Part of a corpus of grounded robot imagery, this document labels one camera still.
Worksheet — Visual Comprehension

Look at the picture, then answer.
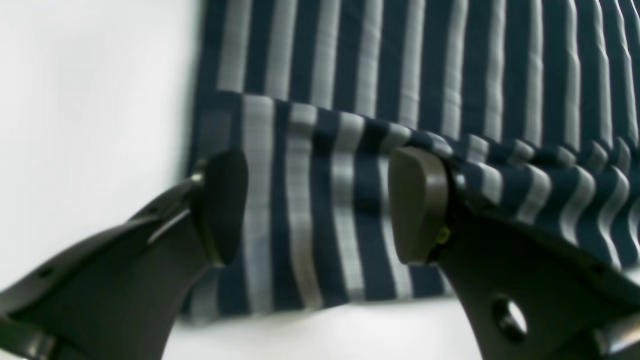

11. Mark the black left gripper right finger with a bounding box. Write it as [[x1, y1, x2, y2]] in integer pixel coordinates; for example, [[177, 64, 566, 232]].
[[387, 148, 640, 360]]

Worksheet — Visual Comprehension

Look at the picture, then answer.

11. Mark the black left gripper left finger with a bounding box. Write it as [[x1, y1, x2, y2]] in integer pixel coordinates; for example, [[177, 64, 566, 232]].
[[0, 150, 249, 360]]

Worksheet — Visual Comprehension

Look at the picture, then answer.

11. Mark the black white striped T-shirt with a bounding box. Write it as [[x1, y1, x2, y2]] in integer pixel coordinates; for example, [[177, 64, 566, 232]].
[[181, 0, 639, 321]]

